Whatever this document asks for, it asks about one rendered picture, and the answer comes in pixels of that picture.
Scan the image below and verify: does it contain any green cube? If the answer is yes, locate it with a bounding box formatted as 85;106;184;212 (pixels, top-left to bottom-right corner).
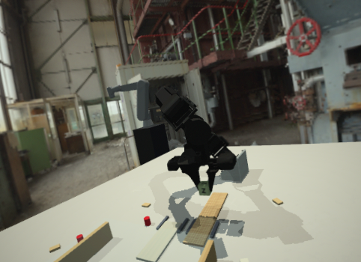
198;181;211;196

